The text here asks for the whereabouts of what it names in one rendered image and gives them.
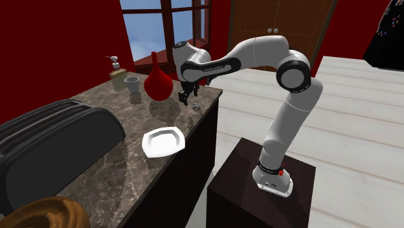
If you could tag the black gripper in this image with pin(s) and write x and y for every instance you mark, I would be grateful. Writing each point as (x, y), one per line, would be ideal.
(189, 86)

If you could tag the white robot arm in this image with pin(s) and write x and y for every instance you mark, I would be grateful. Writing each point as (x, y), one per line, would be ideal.
(293, 113)

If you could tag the small grey object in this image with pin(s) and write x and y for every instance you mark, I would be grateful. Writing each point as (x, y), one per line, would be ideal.
(196, 106)

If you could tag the red long-necked vase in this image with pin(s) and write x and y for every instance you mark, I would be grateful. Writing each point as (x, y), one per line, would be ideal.
(158, 83)

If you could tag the white plate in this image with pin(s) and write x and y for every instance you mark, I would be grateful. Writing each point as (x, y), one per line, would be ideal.
(162, 142)

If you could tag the grey cup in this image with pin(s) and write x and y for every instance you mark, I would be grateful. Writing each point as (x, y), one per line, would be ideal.
(132, 85)

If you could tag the dark red framed window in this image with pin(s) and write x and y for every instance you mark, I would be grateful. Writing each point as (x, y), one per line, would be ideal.
(167, 28)

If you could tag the beige soap dispenser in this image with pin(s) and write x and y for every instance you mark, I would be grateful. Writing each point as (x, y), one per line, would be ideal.
(118, 79)

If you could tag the dark robot stand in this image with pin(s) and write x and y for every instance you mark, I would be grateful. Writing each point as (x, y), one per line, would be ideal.
(240, 189)

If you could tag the brown wooden double door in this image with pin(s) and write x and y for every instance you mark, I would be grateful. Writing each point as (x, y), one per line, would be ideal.
(284, 19)

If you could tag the black toaster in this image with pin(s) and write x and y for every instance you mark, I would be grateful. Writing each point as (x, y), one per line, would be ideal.
(56, 151)

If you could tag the brown wooden bowl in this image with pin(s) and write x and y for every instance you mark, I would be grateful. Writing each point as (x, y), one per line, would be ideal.
(47, 214)

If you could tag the black appliance with coloured marks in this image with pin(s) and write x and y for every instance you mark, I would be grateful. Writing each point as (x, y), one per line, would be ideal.
(388, 44)

